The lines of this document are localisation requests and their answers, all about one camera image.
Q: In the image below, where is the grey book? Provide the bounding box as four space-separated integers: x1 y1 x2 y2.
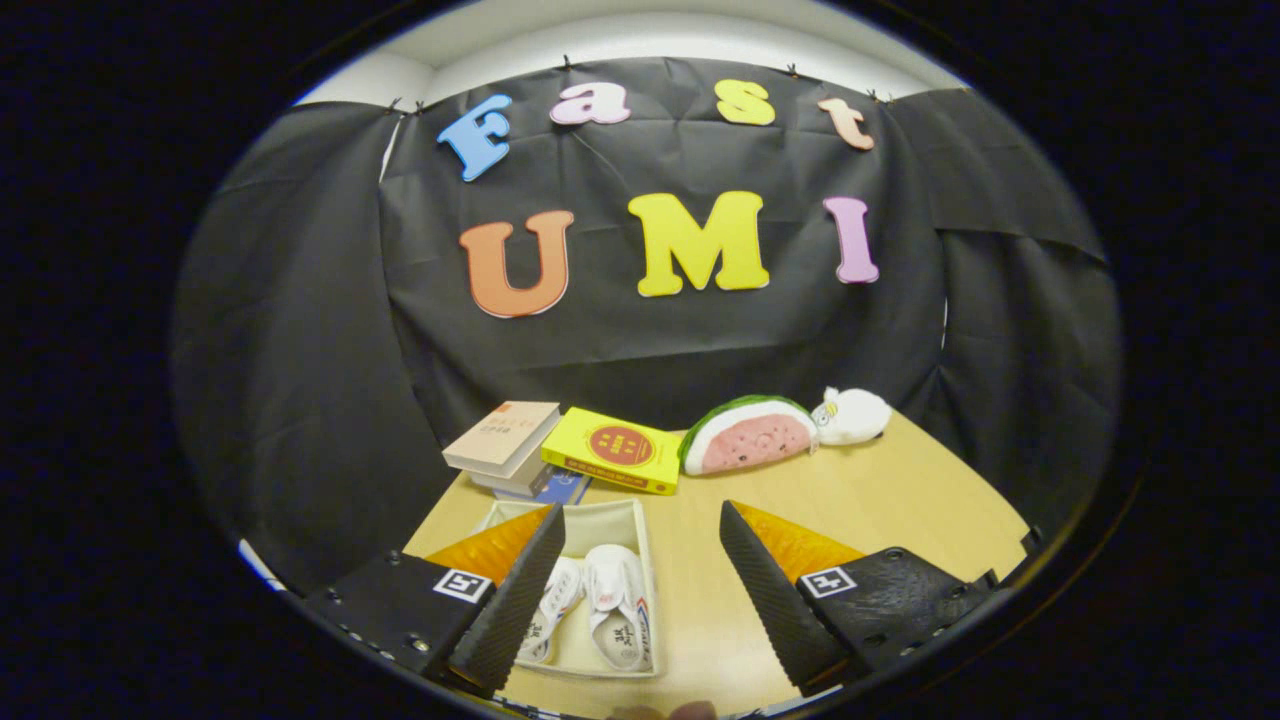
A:
470 465 556 498

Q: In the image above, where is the white plush toy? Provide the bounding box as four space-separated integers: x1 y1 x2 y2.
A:
810 387 893 447

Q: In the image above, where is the watermelon slice plush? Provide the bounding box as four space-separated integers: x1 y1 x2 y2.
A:
678 394 819 477

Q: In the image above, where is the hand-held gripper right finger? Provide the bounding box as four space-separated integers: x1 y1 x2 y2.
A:
719 500 1002 699

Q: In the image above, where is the black backdrop cloth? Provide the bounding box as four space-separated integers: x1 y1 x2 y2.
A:
170 55 1123 591

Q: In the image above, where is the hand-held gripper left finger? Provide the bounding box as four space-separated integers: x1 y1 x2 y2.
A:
302 503 568 701

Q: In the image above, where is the yellow book with red circle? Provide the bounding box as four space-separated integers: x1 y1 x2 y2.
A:
541 406 684 496

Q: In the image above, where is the white shoe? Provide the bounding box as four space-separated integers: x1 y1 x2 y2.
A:
583 544 653 672
515 556 586 665

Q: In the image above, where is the beige fabric storage box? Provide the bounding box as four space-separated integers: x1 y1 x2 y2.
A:
470 498 661 681

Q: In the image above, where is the blue book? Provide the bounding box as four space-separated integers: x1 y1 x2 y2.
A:
495 472 593 506

